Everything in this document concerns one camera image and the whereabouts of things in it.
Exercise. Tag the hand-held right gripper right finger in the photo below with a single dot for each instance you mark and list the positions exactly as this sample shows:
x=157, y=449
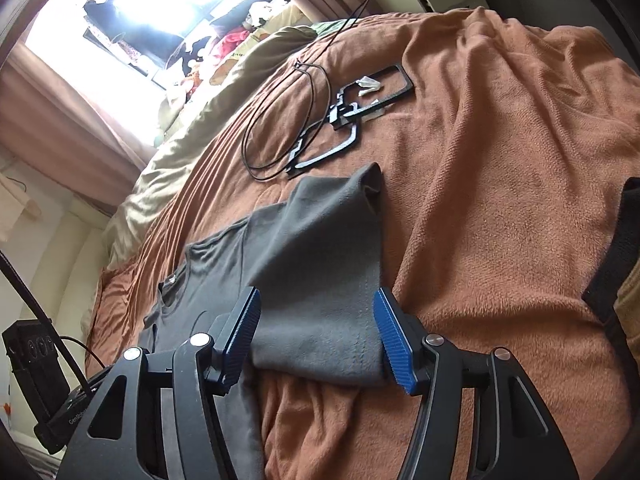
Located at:
x=395, y=342

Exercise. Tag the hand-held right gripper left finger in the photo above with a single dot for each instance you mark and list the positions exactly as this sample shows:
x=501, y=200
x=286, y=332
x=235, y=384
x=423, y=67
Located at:
x=245, y=325

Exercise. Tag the grey t-shirt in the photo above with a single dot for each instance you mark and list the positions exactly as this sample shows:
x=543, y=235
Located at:
x=310, y=270

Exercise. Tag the pile of colourful clothes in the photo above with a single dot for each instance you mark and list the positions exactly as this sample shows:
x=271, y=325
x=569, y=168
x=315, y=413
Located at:
x=230, y=42

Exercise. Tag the cream padded headboard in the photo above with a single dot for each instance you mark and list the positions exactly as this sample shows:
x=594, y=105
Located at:
x=65, y=260

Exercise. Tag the peach hanging cloth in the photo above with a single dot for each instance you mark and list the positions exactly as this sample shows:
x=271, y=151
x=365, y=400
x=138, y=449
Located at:
x=17, y=195

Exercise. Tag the brown fleece blanket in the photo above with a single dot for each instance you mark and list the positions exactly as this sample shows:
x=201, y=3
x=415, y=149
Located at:
x=500, y=210

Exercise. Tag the olive beige duvet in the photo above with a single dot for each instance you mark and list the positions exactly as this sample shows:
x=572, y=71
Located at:
x=200, y=125

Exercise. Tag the tan cloth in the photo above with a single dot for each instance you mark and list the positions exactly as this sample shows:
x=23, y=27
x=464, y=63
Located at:
x=631, y=300

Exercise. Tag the black jacket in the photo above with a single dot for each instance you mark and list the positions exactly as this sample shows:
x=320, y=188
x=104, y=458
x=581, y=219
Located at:
x=615, y=230

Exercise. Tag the white crumpled plastic piece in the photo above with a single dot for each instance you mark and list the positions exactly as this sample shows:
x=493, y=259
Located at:
x=369, y=85

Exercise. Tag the dark hanging garment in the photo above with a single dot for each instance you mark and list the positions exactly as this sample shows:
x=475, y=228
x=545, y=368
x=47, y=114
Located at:
x=140, y=35

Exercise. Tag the black plastic frame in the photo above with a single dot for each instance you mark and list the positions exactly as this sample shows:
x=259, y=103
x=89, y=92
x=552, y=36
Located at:
x=352, y=137
x=402, y=91

